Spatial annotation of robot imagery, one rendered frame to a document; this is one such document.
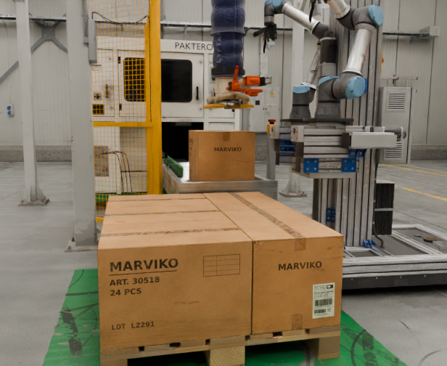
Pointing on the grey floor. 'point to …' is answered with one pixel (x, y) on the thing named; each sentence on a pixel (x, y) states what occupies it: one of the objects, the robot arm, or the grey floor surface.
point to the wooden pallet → (231, 347)
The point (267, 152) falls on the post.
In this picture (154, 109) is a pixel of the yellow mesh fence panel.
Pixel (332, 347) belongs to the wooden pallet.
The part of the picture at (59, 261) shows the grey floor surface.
